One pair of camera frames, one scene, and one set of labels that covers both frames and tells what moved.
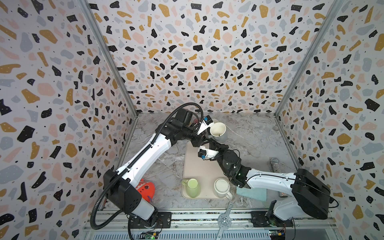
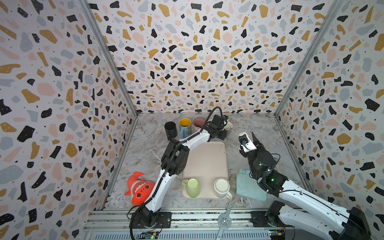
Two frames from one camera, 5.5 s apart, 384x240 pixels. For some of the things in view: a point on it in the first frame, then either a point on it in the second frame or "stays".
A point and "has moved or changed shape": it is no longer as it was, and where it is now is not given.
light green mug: (193, 189) stays
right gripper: (216, 146) → (254, 150)
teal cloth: (260, 194) stays
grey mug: (218, 131) has moved or changed shape
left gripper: (200, 141) → (224, 133)
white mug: (222, 186) stays
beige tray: (206, 171) stays
